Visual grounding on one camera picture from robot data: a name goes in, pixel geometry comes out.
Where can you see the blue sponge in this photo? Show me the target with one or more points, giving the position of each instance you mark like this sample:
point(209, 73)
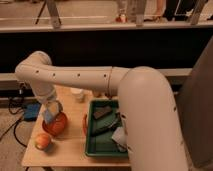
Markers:
point(48, 116)

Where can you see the black tool in tray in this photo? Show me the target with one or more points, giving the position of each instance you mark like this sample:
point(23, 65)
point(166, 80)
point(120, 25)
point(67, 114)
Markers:
point(109, 127)

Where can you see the orange round fruit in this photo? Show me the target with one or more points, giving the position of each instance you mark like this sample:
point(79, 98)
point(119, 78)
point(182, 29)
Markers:
point(42, 141)

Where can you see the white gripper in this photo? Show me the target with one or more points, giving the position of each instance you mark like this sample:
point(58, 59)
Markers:
point(54, 106)

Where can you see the dark brown block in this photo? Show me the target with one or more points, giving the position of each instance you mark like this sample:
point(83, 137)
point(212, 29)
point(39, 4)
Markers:
point(102, 112)

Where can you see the green plastic tray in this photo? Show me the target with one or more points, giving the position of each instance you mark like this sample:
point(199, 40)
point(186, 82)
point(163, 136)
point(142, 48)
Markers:
point(102, 145)

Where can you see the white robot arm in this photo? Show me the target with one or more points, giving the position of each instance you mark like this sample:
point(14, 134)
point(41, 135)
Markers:
point(146, 103)

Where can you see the grey chair back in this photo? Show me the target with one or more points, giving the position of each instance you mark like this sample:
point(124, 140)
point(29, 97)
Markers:
point(195, 106)

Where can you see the white plastic cup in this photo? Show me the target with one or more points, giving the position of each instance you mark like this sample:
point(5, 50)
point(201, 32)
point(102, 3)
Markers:
point(78, 94)

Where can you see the grey white cloth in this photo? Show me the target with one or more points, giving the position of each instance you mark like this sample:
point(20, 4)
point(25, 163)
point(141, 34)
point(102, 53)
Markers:
point(119, 138)

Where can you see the orange bowl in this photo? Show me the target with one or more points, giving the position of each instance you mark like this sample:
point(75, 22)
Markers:
point(57, 126)

